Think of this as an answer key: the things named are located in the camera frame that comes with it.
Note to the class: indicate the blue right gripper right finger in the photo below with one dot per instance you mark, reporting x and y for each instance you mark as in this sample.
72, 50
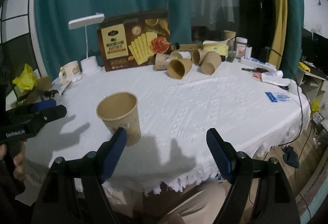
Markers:
223, 154

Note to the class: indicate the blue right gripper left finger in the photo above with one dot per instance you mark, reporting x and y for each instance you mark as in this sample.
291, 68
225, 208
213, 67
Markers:
110, 153

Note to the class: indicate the floral kraft paper cup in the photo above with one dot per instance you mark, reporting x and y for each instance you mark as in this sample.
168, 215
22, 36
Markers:
120, 110

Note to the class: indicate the left hand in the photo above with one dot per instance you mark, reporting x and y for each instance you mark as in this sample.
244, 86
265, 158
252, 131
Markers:
15, 160

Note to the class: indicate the yellow plastic bag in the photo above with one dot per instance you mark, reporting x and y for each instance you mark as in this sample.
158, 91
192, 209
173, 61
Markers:
27, 80

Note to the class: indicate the white textured tablecloth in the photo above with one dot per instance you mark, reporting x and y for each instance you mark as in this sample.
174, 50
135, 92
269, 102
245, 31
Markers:
174, 118

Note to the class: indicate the blue white card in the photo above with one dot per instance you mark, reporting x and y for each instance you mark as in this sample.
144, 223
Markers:
277, 97

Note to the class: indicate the cream cartoon mug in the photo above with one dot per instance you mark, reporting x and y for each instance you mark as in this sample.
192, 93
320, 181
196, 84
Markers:
70, 72

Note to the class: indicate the white desk lamp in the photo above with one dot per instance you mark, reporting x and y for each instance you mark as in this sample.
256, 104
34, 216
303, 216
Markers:
89, 65

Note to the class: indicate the kraft paper cup right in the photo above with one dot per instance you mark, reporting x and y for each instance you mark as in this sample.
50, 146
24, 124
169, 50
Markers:
211, 62

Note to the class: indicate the white power strip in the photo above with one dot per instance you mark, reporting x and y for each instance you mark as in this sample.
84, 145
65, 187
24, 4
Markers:
255, 63

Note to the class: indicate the kraft paper cup behind left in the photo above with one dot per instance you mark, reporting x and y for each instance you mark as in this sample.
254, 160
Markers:
161, 61

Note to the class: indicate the kraft paper cup front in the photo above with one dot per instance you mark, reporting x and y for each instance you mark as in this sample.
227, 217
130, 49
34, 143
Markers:
178, 68

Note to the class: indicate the kraft paper cup middle back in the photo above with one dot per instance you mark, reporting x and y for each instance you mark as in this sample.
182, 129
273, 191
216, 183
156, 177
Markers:
198, 56

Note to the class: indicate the white rimmed paper cup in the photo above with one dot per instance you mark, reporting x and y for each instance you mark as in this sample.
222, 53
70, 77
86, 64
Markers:
181, 54

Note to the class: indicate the brown cracker box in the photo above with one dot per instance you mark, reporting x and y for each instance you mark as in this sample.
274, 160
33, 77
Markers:
134, 40

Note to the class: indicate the yellow tissue pack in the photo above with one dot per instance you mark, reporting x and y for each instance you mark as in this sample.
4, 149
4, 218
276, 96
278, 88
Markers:
220, 47

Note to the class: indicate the white lid jar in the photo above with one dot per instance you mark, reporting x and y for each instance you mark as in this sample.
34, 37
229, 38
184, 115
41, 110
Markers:
241, 45

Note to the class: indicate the brown oval tray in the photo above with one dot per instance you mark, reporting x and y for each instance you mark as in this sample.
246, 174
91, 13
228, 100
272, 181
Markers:
186, 47

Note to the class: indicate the upright paper cup far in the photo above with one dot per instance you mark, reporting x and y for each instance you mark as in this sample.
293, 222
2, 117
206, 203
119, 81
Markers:
228, 35

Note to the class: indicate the yellow teal curtain right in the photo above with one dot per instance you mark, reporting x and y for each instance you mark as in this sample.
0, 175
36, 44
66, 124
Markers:
286, 47

